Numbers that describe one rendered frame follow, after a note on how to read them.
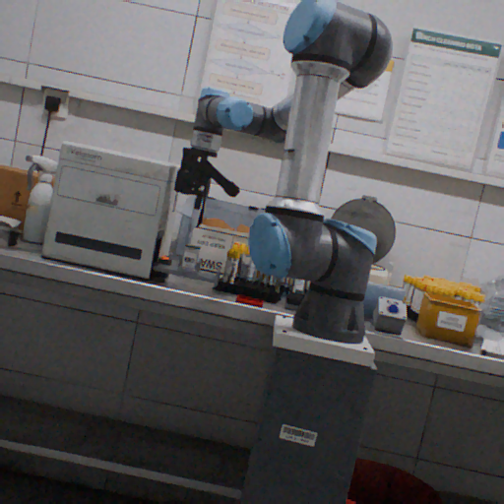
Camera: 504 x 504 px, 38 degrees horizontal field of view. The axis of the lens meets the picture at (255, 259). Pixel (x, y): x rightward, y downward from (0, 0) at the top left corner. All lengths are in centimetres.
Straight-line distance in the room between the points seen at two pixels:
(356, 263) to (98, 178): 72
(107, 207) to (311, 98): 67
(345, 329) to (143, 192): 66
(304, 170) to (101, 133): 124
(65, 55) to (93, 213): 84
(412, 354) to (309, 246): 55
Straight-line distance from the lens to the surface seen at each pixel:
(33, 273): 187
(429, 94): 247
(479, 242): 252
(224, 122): 172
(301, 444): 147
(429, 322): 191
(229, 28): 246
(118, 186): 184
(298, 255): 136
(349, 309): 146
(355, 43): 145
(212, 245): 210
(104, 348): 257
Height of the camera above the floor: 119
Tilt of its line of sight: 6 degrees down
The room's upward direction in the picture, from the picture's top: 12 degrees clockwise
